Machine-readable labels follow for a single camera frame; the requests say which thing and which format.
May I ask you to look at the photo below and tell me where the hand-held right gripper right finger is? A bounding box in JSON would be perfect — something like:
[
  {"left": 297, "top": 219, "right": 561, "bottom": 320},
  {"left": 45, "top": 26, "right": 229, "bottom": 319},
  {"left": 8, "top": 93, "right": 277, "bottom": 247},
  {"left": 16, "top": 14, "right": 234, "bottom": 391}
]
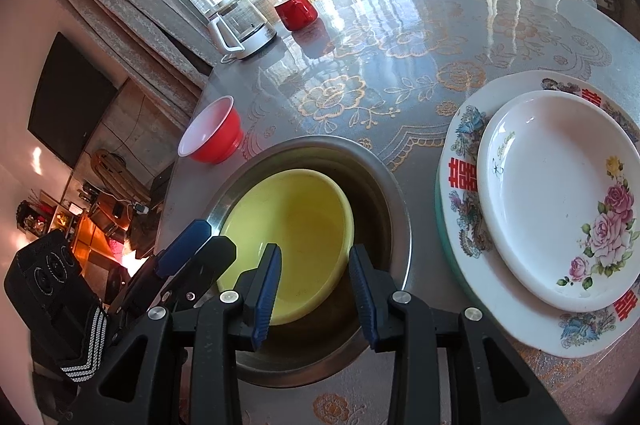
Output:
[{"left": 348, "top": 245, "right": 566, "bottom": 425}]

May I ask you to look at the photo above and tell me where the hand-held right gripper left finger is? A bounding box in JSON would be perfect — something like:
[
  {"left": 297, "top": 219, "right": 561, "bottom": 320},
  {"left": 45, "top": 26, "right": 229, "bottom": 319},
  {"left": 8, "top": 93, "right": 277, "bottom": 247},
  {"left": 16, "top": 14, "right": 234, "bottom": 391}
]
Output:
[{"left": 85, "top": 243, "right": 283, "bottom": 425}]

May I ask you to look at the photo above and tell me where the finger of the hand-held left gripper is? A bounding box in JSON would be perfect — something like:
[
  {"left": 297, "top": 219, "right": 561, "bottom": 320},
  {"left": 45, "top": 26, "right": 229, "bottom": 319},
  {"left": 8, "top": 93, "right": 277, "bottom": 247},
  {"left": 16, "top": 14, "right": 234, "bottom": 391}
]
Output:
[
  {"left": 107, "top": 219, "right": 211, "bottom": 317},
  {"left": 165, "top": 236, "right": 237, "bottom": 312}
]

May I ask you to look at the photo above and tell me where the yellow plastic bowl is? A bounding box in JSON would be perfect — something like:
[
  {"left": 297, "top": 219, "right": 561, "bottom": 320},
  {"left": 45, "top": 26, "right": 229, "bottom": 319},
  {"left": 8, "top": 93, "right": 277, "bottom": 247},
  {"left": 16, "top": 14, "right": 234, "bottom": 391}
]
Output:
[{"left": 216, "top": 169, "right": 355, "bottom": 326}]

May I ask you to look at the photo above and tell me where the stainless steel bowl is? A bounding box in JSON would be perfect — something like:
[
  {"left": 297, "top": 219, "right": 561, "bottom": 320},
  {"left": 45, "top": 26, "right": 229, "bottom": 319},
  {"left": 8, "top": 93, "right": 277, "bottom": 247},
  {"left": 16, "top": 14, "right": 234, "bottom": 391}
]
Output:
[{"left": 205, "top": 136, "right": 413, "bottom": 387}]

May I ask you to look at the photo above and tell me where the white floral plate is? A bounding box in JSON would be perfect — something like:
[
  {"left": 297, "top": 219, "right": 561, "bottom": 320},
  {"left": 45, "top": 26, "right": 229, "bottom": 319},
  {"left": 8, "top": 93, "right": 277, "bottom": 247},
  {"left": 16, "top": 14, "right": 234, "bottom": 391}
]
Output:
[{"left": 476, "top": 90, "right": 640, "bottom": 313}]

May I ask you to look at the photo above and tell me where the wooden cabinet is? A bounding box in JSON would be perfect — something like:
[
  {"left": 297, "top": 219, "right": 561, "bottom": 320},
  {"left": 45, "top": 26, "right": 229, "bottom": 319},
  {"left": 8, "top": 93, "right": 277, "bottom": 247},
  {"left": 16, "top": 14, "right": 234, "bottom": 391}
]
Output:
[{"left": 30, "top": 185, "right": 153, "bottom": 268}]

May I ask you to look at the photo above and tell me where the red plastic bowl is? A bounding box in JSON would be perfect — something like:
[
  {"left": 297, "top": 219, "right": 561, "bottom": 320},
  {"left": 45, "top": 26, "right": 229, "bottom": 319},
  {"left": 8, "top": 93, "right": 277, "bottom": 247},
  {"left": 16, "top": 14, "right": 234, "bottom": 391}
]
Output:
[{"left": 178, "top": 96, "right": 244, "bottom": 164}]

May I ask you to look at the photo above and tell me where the large patterned plate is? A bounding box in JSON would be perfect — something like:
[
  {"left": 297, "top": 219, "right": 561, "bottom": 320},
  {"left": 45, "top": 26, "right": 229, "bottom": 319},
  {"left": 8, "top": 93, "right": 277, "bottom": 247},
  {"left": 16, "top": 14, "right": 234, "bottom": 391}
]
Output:
[{"left": 437, "top": 71, "right": 640, "bottom": 358}]

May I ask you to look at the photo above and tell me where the floral lace table cover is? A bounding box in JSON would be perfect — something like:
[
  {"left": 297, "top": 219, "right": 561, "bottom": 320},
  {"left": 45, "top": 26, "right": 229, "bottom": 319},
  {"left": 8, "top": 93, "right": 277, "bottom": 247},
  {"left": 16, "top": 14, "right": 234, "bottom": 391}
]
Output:
[{"left": 165, "top": 0, "right": 640, "bottom": 425}]

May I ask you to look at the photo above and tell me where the white glass electric kettle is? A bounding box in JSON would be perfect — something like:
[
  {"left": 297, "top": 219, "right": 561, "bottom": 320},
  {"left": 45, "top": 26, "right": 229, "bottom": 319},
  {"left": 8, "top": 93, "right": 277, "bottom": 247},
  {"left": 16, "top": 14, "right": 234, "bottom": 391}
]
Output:
[{"left": 206, "top": 0, "right": 278, "bottom": 60}]

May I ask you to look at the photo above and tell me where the red mug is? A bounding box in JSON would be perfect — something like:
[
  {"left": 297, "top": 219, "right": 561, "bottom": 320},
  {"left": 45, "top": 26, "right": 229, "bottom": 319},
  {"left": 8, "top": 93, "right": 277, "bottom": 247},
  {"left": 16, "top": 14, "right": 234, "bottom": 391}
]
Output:
[{"left": 273, "top": 0, "right": 318, "bottom": 32}]

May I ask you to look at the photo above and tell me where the black wall television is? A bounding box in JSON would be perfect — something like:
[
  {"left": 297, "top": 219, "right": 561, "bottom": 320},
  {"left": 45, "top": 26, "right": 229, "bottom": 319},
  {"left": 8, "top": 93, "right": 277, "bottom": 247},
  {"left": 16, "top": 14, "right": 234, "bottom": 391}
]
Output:
[{"left": 27, "top": 31, "right": 119, "bottom": 166}]

